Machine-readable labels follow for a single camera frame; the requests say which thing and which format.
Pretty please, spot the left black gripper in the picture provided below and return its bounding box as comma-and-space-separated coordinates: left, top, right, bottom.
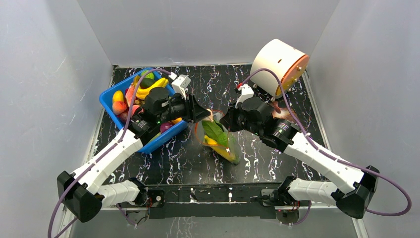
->
158, 91, 210, 125

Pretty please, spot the white garlic bulb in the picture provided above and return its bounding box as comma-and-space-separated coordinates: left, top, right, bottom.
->
204, 109, 214, 122

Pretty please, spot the green leaf vegetable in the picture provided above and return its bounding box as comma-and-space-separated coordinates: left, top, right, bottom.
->
201, 120, 228, 147

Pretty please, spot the clear zip top bag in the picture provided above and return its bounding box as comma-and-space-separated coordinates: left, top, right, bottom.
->
194, 111, 240, 164

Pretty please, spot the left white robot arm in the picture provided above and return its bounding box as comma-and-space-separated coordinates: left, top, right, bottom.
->
57, 88, 210, 223

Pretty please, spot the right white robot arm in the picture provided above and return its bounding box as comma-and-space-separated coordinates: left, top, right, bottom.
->
220, 97, 378, 219

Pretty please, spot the purple red onion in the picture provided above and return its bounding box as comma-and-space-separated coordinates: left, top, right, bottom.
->
160, 122, 174, 133

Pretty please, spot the dark book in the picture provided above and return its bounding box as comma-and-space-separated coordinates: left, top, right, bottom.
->
270, 102, 297, 123

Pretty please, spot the yellow banana bunch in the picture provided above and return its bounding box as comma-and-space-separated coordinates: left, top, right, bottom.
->
135, 78, 169, 100

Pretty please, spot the green avocado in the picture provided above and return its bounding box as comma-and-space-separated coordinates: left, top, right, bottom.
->
140, 78, 156, 89

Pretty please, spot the white cylindrical container orange lid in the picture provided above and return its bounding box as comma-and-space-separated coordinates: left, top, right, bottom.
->
251, 39, 310, 99

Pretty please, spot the orange peach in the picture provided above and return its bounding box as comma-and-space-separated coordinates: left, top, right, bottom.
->
112, 101, 127, 116

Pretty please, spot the yellow lemon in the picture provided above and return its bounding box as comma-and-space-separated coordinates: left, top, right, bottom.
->
112, 90, 125, 103

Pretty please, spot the blue plastic basket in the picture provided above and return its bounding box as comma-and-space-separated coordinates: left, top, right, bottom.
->
99, 67, 188, 154

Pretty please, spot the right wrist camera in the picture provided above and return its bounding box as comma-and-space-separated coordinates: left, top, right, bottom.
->
235, 83, 254, 108

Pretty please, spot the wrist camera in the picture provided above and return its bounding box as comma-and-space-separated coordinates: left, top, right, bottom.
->
235, 83, 254, 108
171, 74, 191, 100

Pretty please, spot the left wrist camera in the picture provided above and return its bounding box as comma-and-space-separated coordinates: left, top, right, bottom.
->
171, 74, 191, 100

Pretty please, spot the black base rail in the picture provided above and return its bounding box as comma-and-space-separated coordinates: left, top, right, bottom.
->
122, 182, 305, 220

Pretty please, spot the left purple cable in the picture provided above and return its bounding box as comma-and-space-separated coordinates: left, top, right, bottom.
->
47, 68, 174, 238

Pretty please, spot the purple cable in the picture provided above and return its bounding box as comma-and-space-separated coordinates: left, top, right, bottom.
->
236, 68, 413, 218
47, 68, 174, 238

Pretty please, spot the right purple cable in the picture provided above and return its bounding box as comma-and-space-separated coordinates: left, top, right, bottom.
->
236, 68, 413, 218

